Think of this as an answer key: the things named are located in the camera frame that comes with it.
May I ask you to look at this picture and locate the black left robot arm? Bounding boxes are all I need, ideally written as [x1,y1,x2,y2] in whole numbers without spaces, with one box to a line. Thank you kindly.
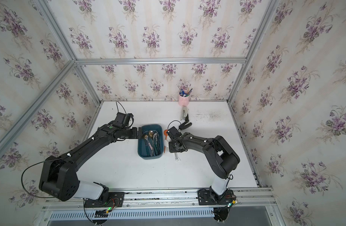
[39,124,142,201]

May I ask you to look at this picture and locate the teal plastic storage box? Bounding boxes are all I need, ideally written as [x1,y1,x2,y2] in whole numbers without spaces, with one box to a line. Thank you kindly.
[138,124,164,160]

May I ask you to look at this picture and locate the orange plastic spoon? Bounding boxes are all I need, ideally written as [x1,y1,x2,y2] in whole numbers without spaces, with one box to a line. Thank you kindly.
[163,131,169,153]

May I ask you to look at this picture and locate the black stapler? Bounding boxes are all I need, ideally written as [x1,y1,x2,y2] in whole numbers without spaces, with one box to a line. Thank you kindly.
[179,115,192,131]

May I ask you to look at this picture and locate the large silver spoon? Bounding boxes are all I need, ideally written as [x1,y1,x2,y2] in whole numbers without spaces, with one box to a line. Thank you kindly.
[153,132,161,156]

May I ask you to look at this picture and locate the gold spoon green handle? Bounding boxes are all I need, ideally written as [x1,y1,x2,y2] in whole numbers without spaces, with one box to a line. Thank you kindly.
[148,130,162,154]
[147,130,161,155]

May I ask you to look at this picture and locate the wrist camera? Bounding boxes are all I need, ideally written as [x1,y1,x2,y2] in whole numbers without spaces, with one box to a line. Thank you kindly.
[167,127,182,140]
[114,112,134,128]

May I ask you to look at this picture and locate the pink pen holder cup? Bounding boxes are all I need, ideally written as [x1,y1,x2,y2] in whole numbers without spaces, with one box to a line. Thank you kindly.
[178,95,190,106]

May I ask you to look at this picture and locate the small silver spoon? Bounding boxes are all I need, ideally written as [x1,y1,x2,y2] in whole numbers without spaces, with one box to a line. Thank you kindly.
[174,153,180,162]

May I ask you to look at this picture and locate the silver spoon teal handle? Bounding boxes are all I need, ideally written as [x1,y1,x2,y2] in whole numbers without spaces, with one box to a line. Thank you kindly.
[144,135,155,156]

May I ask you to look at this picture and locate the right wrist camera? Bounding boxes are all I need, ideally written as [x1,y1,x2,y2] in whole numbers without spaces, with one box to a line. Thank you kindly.
[167,127,182,140]

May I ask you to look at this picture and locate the pens in cup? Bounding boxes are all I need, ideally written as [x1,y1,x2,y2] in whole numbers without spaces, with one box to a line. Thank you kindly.
[179,87,193,97]

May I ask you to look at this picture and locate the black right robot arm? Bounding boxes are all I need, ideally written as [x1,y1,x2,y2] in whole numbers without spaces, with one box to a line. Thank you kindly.
[167,128,240,196]

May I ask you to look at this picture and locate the white slotted cable duct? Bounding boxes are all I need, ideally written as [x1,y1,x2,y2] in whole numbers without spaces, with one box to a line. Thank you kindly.
[49,207,214,221]

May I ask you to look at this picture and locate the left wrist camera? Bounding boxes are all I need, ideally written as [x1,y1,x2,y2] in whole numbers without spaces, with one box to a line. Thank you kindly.
[114,112,134,128]

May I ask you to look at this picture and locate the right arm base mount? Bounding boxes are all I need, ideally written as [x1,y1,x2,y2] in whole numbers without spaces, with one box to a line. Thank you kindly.
[197,187,237,206]

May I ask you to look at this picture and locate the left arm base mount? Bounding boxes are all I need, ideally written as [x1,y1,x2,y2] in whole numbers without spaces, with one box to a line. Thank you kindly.
[83,192,125,208]

